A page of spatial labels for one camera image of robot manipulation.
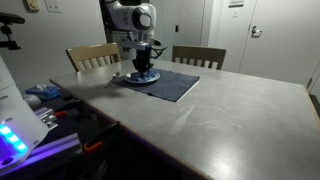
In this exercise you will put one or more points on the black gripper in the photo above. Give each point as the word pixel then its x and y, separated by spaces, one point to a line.
pixel 142 62

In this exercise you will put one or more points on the blue towel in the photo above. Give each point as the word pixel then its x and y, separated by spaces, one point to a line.
pixel 143 77

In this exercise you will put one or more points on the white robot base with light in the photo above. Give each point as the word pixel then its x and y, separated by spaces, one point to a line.
pixel 20 128

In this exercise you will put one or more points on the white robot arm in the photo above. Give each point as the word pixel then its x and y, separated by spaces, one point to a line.
pixel 140 19

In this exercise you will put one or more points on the white plate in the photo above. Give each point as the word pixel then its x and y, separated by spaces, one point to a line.
pixel 127 78

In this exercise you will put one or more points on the dark blue placemat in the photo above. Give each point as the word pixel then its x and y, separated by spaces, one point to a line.
pixel 171 86

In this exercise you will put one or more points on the light wooden chair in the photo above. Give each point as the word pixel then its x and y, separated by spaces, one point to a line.
pixel 92 56

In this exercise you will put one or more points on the dark wooden chair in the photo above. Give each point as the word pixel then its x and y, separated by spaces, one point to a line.
pixel 199 56

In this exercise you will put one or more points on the orange black clamp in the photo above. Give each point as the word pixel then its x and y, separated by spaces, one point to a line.
pixel 96 144

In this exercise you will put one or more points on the blue tissue box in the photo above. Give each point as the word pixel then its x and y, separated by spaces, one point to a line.
pixel 44 92

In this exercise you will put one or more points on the white door sign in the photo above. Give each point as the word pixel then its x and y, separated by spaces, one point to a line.
pixel 236 3

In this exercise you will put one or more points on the white round object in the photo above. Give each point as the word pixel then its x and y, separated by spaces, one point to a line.
pixel 32 100

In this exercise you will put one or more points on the beige thermostat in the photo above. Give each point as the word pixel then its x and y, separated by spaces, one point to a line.
pixel 31 5

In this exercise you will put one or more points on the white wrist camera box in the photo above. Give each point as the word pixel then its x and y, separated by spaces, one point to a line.
pixel 136 45

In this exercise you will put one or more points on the silver aluminium rail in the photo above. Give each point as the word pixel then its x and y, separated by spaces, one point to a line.
pixel 46 115

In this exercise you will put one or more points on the silver door handle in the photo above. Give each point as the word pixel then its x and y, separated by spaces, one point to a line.
pixel 255 32

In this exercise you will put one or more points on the black camera on mount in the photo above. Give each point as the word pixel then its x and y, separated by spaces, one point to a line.
pixel 8 19

